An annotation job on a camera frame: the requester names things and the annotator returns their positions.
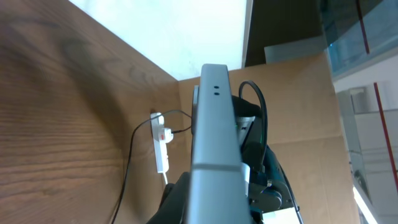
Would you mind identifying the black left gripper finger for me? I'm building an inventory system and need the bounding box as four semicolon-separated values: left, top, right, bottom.
147;172;190;224

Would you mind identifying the blue screen smartphone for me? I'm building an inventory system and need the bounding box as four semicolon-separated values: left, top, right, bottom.
186;64;251;223

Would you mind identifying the black charger cable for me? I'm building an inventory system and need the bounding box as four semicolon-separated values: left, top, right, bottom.
110;108;193;224

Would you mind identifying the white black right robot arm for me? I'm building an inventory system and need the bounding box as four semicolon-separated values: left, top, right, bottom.
232;96;303;223

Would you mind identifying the white charger adapter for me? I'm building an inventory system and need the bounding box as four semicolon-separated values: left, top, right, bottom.
158;128;174;144

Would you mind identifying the white power strip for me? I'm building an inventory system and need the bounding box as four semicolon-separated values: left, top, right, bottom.
150;113;169;173

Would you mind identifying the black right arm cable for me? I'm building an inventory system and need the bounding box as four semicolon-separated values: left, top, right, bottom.
238;80;305;224

